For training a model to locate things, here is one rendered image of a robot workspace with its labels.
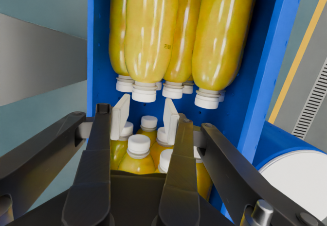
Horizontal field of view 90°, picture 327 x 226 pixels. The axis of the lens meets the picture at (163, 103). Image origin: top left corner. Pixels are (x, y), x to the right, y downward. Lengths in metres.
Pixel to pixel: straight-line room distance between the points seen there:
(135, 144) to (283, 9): 0.25
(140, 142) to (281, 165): 0.38
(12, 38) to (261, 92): 0.73
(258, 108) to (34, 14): 1.59
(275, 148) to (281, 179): 0.08
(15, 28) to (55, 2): 0.85
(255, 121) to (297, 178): 0.39
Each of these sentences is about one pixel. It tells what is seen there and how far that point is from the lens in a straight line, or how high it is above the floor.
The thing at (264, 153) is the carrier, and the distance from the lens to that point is 0.54.
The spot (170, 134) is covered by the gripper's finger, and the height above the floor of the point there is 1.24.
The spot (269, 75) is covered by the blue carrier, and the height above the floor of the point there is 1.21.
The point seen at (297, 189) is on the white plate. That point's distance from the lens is 0.61.
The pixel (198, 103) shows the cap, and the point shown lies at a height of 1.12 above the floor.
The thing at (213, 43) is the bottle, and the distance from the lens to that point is 0.25.
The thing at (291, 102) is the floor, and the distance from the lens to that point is 1.91.
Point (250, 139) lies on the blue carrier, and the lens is 0.22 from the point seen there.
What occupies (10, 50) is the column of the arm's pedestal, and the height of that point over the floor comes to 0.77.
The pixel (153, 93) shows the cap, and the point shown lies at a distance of 0.25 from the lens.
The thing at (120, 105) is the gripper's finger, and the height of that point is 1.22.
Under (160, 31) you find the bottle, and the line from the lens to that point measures 0.23.
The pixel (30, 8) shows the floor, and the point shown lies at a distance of 1.67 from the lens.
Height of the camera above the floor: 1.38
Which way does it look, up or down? 75 degrees down
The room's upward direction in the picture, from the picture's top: 166 degrees clockwise
